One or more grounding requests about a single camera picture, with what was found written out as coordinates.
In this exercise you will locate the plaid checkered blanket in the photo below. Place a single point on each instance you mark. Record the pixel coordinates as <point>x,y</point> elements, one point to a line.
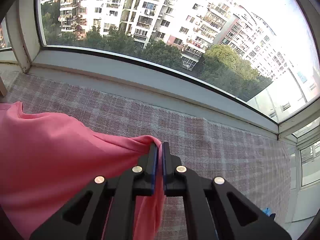
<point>257,166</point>

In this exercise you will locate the blue folded garment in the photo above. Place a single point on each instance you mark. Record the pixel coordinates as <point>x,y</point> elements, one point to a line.
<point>267,211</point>

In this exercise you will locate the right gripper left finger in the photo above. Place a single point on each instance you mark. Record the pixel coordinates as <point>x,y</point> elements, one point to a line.
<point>104,210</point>

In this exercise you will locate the pink shirt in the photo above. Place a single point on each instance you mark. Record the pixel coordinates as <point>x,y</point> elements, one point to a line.
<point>46,158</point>

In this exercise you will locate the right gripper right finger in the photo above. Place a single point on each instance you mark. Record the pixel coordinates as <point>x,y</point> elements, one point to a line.
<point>214,209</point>

